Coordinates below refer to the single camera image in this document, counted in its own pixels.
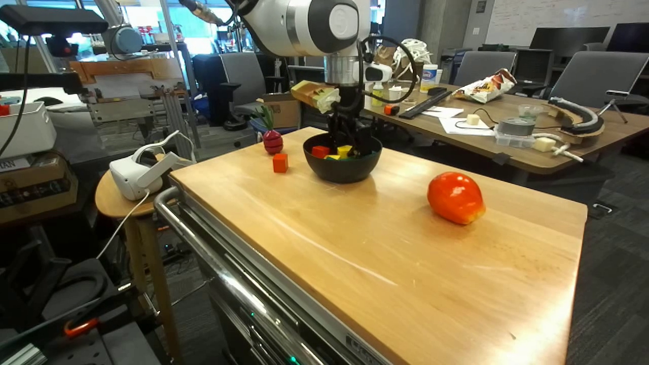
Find snack chip bag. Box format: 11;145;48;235
452;68;517;103

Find grey office chair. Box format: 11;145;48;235
547;51;649;109

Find white VR headset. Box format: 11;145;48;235
110;129;194;201

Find wooden office desk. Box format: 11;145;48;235
367;92;649;175

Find red plastic apple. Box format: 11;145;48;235
428;171;486;224

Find white paper sheets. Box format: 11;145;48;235
426;106;494;136

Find yellow wooden block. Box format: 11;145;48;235
336;143;353;159

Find orange-red wooden cube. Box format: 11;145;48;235
310;145;331;159
271;151;288;174

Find magenta toy radish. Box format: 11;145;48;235
262;129;283;155

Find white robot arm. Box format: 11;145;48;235
228;0;371;151

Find chrome cart handle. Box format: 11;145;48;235
157;189;325;365

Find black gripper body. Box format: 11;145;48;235
328;84;371;149

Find black bowl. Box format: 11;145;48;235
303;133;382;182

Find round wooden stool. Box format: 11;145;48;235
96;171;182;365

